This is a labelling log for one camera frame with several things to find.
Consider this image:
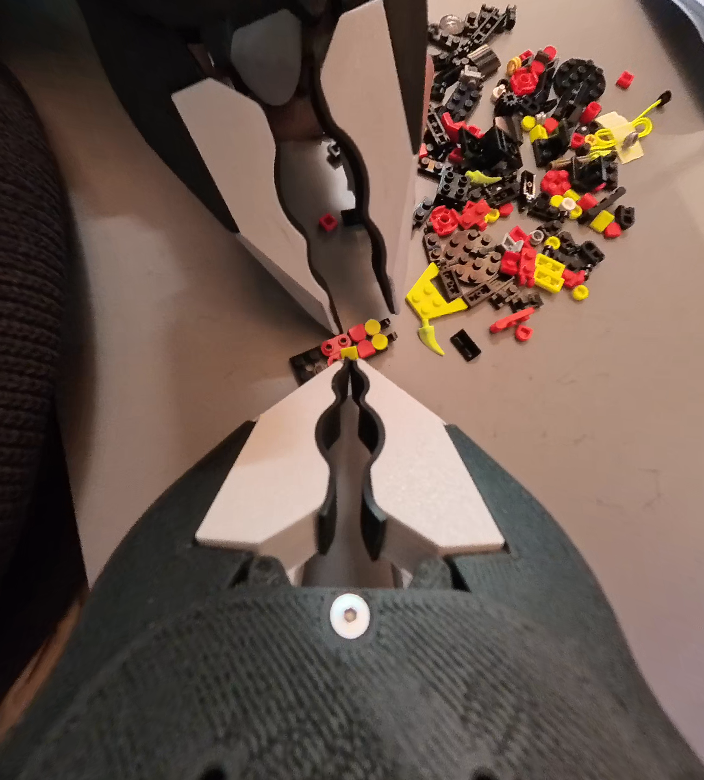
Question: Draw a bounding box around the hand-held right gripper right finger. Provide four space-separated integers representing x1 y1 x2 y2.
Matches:
350 358 506 587

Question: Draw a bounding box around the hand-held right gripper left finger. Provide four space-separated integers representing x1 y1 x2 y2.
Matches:
195 360 353 580

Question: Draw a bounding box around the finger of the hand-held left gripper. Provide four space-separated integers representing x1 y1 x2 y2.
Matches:
172 76 342 335
311 0 419 316

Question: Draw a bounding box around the partly built lego model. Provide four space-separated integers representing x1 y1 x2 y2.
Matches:
290 318 399 386

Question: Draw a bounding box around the yellow-green lego claw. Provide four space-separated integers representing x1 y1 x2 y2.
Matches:
417 317 445 357

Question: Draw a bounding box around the pile of loose lego pieces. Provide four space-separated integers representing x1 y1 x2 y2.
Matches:
405 3 673 321

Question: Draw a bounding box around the long red lego plate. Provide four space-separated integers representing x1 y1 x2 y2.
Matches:
489 306 537 334

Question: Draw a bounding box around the person's dark knit clothing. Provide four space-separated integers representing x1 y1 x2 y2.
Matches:
0 27 93 732

